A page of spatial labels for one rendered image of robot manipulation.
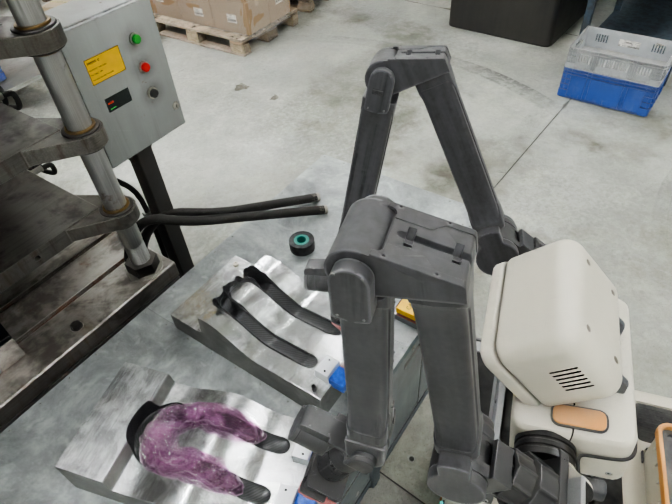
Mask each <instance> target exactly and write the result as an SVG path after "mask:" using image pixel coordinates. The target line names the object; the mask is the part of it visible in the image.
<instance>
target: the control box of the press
mask: <svg viewBox="0 0 672 504"><path fill-rule="evenodd" d="M44 13H45V15H50V16H53V17H55V18H57V19H59V21H60V23H61V25H62V27H63V30H64V32H65V34H66V37H67V43H66V45H65V46H64V48H62V49H61V52H62V54H63V56H64V59H65V61H66V63H67V66H68V68H69V70H70V72H71V75H72V77H73V79H74V82H75V84H76V86H77V89H78V91H79V93H80V95H81V98H82V100H83V102H84V105H85V107H86V109H87V111H88V114H89V116H90V117H93V118H96V119H99V120H100V121H102V123H103V125H104V127H105V130H106V132H107V134H108V137H109V140H108V143H107V144H106V146H105V147H104V150H105V153H106V155H107V157H108V160H109V162H110V164H111V166H112V168H115V167H117V166H118V165H120V164H122V163H123V162H125V161H126V160H130V162H131V165H132V167H133V169H134V172H135V174H136V177H137V179H138V182H139V184H140V187H141V189H142V192H143V194H144V197H145V199H146V202H147V204H148V205H147V204H146V202H145V200H144V198H143V197H142V195H141V194H140V193H139V191H138V190H136V189H135V188H134V187H133V186H132V185H130V184H128V183H127V182H125V181H123V180H121V179H118V178H117V180H118V183H119V185H120V186H122V187H124V188H126V189H128V190H129V191H130V192H132V193H133V194H134V195H135V197H136V198H137V199H138V201H139V202H140V204H141V206H142V208H143V210H144V211H143V212H142V215H143V216H144V217H145V216H149V215H153V214H159V213H161V212H164V211H166V210H170V209H174V208H173V205H172V203H171V200H170V197H169V194H168V191H167V189H166V186H165V183H164V180H163V178H162V175H161V172H160V169H159V166H158V164H157V161H156V158H155V155H154V153H153V150H152V144H153V143H155V142H156V141H158V140H159V139H161V138H163V137H164V136H165V135H167V134H168V133H170V132H171V131H173V130H175V129H176V128H178V127H179V126H181V125H182V124H184V123H185V119H184V115H183V112H182V109H181V105H180V102H179V99H178V95H177V92H176V88H175V85H174V82H173V78H172V75H171V71H170V68H169V65H168V61H167V58H166V54H165V51H164V48H163V44H162V41H161V37H160V34H159V31H158V27H157V24H156V20H155V17H154V14H153V10H152V7H151V3H150V0H72V1H69V2H67V3H64V4H62V5H59V6H57V7H54V8H52V9H49V10H47V11H44ZM153 233H154V235H155V238H156V240H157V243H158V245H159V248H160V250H161V253H162V255H163V256H164V257H166V258H168V259H170V260H172V261H174V262H175V264H176V267H177V269H178V272H179V275H178V276H180V278H181V277H182V276H184V275H185V274H186V273H187V272H188V271H189V270H190V269H192V268H193V267H194V264H193V261H192V258H191V255H190V253H189V250H188V247H187V244H186V242H185V239H184V236H183V233H182V230H181V228H180V226H177V225H165V224H160V225H159V226H158V227H157V228H156V229H155V230H154V232H153ZM168 256H169V257H168Z"/></svg>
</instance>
